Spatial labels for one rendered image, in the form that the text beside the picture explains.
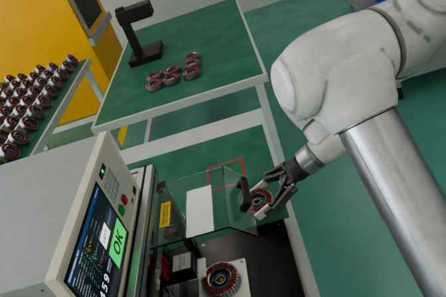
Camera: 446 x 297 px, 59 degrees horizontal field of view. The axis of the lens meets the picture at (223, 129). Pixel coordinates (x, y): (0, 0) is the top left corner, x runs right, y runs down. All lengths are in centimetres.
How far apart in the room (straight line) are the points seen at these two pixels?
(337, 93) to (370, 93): 5
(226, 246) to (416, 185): 80
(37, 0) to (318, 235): 333
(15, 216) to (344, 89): 67
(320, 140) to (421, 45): 57
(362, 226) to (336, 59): 174
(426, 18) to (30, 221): 78
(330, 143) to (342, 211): 121
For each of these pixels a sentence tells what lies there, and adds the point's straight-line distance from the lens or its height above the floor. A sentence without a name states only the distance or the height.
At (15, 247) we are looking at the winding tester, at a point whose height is 132.
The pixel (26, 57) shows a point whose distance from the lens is 459.
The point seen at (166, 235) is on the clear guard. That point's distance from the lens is 103.
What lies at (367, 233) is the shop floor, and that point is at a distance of 228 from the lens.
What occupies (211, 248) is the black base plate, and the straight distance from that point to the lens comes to 135.
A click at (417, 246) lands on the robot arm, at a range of 68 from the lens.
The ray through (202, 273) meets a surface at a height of 88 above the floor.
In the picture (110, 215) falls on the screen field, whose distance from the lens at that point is 92.
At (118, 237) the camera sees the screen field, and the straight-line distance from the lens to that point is 93.
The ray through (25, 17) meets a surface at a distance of 444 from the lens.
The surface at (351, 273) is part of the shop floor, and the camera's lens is 214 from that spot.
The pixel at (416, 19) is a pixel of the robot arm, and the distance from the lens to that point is 71.
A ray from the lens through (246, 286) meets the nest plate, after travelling 121.
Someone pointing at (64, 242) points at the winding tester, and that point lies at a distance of 75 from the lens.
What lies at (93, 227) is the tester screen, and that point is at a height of 126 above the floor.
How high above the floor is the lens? 175
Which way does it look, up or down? 31 degrees down
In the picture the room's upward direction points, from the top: 20 degrees counter-clockwise
